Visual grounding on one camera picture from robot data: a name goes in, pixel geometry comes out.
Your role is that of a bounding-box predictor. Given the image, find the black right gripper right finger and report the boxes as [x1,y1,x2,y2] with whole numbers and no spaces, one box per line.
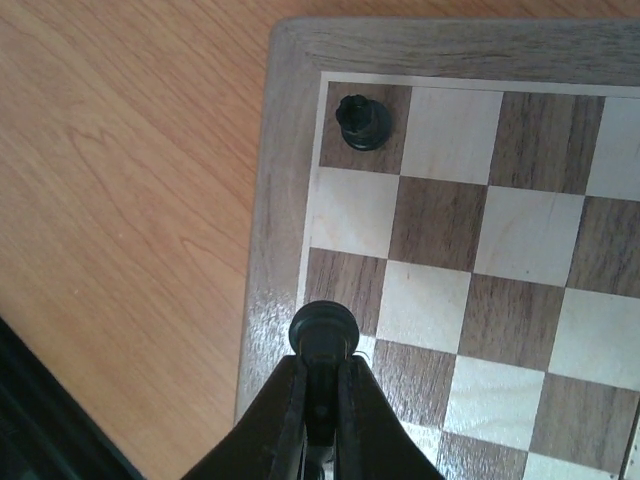
[335,357,443,480]

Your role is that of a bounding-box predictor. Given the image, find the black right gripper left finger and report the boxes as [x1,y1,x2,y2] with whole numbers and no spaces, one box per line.
[184,355,307,480]

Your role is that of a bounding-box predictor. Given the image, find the black rook piece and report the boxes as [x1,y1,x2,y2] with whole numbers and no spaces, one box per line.
[335,94,392,151]
[289,300,360,448]

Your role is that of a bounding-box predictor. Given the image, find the wooden chess board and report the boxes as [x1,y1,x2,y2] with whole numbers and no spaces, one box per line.
[236,18,639,479]

